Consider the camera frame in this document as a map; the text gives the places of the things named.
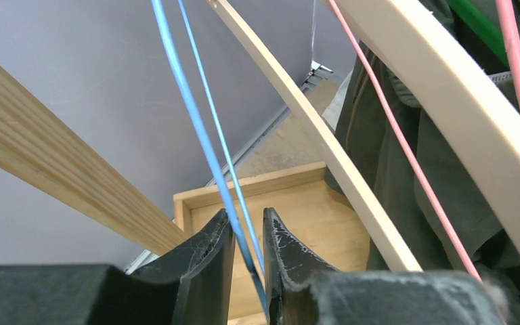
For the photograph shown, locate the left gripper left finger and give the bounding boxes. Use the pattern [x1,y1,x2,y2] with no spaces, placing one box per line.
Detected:
[0,209,235,324]

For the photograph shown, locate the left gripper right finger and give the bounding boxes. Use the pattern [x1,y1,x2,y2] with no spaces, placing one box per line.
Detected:
[263,208,507,324]

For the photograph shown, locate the blue wire hanger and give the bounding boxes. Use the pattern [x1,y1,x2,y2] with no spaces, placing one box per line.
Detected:
[152,0,269,318]

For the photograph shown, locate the dark green shorts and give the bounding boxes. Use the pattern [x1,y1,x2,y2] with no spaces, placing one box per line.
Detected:
[324,0,520,325]

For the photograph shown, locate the rear beige wooden hanger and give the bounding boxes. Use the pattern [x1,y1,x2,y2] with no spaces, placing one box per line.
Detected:
[331,0,520,297]

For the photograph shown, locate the beige wooden hanger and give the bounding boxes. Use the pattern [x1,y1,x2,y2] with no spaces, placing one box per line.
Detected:
[331,0,520,297]
[209,1,422,272]

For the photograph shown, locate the front beige wooden hanger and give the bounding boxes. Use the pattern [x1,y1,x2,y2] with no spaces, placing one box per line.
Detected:
[209,1,422,272]

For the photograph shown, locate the green plastic hanger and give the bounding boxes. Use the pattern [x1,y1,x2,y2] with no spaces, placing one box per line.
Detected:
[447,0,508,68]

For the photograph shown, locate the wooden clothes rack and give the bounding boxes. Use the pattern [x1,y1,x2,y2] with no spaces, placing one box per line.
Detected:
[0,42,371,325]

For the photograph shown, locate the pink wire hanger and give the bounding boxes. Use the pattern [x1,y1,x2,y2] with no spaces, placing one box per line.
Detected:
[329,1,520,278]

